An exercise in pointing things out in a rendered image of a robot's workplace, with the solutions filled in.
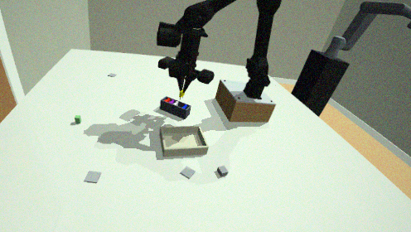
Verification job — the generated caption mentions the small green block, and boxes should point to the small green block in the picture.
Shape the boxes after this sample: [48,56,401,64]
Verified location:
[75,115,82,123]

